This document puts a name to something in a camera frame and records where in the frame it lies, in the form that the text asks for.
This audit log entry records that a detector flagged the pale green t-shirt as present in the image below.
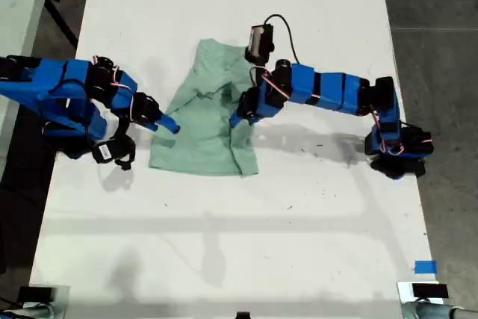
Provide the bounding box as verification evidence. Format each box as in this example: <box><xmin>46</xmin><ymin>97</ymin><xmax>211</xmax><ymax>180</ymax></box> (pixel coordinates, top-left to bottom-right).
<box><xmin>148</xmin><ymin>37</ymin><xmax>261</xmax><ymax>177</ymax></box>

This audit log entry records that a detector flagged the black stand leg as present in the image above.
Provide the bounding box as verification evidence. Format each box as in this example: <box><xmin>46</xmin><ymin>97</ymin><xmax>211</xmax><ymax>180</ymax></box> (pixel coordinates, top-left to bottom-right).
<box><xmin>43</xmin><ymin>0</ymin><xmax>80</xmax><ymax>49</ymax></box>

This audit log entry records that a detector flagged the small black box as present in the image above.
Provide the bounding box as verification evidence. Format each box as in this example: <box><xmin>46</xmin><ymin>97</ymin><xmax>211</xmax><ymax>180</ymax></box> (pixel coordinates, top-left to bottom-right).
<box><xmin>17</xmin><ymin>286</ymin><xmax>54</xmax><ymax>303</ymax></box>
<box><xmin>412</xmin><ymin>283</ymin><xmax>450</xmax><ymax>300</ymax></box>

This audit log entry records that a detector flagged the blue tape strip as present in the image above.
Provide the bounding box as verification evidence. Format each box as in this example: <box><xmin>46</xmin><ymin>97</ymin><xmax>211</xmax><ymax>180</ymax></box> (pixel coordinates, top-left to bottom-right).
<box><xmin>414</xmin><ymin>260</ymin><xmax>438</xmax><ymax>275</ymax></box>

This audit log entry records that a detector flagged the black looped camera mount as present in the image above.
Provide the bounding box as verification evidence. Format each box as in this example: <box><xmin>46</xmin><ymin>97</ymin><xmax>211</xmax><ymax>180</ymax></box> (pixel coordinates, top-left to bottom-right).
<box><xmin>114</xmin><ymin>133</ymin><xmax>137</xmax><ymax>172</ymax></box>

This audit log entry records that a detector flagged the short black camera stalk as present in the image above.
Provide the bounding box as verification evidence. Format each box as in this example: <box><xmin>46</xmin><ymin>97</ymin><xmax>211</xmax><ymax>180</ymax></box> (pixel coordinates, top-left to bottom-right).
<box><xmin>244</xmin><ymin>48</ymin><xmax>276</xmax><ymax>66</ymax></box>

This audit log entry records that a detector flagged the black camera box white label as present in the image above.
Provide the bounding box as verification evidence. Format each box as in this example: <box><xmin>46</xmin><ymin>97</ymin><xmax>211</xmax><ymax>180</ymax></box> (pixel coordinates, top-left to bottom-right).
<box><xmin>91</xmin><ymin>140</ymin><xmax>121</xmax><ymax>165</ymax></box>

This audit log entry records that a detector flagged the black camera box grey face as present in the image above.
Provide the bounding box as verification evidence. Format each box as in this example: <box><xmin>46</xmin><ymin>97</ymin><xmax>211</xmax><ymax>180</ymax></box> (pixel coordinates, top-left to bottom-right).
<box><xmin>246</xmin><ymin>24</ymin><xmax>276</xmax><ymax>57</ymax></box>

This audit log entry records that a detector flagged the black camera cable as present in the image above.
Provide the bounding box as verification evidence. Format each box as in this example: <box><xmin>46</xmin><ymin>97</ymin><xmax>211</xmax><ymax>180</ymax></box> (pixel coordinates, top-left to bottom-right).
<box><xmin>263</xmin><ymin>14</ymin><xmax>304</xmax><ymax>66</ymax></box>

